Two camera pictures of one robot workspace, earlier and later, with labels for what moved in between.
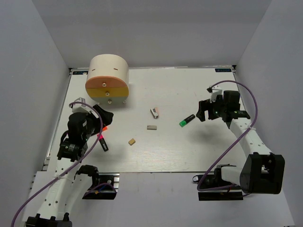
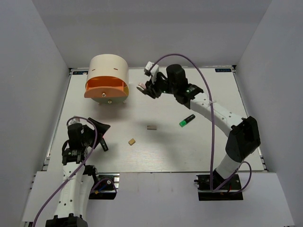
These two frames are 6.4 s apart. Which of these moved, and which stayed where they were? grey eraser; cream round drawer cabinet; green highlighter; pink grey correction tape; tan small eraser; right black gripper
Moved: pink grey correction tape; right black gripper
Stayed: cream round drawer cabinet; green highlighter; tan small eraser; grey eraser
